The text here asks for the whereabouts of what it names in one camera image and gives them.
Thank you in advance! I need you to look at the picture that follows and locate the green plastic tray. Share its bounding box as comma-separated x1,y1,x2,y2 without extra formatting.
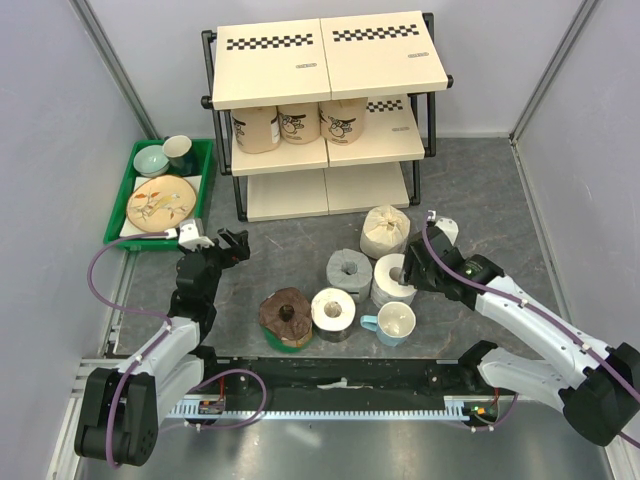
103,138,217,252

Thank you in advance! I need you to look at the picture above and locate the white paper roll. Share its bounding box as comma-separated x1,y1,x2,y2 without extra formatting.
311,288,356,343
370,253,417,308

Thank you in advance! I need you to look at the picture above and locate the white paper roll front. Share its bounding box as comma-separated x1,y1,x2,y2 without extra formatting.
311,288,356,343

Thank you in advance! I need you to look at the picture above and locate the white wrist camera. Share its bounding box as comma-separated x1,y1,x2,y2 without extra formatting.
428,210,459,245
178,218,215,251

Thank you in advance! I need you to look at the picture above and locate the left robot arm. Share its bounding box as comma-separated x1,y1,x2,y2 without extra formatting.
74,220,250,468

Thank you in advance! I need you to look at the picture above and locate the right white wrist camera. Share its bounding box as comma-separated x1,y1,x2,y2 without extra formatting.
428,210,459,245

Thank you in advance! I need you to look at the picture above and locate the light blue white mug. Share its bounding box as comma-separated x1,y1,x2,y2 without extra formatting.
360,302,417,347

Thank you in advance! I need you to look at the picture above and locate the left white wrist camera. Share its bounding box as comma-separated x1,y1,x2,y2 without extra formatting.
178,218,215,251

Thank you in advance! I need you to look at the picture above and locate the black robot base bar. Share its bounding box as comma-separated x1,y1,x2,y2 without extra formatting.
191,356,513,412

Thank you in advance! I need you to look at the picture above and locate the dark brown wrapped roll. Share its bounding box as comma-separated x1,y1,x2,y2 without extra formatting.
259,287,313,353

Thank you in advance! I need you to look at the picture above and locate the purple cable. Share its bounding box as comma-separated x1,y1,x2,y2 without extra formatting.
87,227,267,466
422,219,640,449

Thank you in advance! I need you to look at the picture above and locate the black frame beige shelf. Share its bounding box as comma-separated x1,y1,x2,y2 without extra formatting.
201,11,453,222

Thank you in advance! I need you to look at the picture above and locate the grey wrapped paper roll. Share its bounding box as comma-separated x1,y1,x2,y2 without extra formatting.
326,249,373,304

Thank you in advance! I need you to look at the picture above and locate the cream wrapped tied roll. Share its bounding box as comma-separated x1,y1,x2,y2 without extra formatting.
360,205,411,259

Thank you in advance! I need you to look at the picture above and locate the tan roll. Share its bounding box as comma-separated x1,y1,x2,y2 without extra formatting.
277,102,320,145
319,97,368,146
231,106,281,154

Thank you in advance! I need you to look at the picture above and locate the pale celadon bowl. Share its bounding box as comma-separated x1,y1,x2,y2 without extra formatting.
133,145,170,178

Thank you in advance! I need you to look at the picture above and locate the dark green white cup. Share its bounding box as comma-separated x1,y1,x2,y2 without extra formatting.
162,135,198,176

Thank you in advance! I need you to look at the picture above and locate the round painted bird plate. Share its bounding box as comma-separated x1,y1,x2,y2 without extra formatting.
125,174,198,235

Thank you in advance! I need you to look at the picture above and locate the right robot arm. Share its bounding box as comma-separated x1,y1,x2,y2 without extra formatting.
400,221,639,446

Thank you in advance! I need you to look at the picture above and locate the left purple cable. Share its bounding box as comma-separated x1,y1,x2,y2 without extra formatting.
87,227,267,466

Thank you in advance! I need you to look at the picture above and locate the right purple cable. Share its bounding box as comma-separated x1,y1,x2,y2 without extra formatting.
422,219,640,449

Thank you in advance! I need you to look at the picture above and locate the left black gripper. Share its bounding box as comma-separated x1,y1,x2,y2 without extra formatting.
177,228,249,303

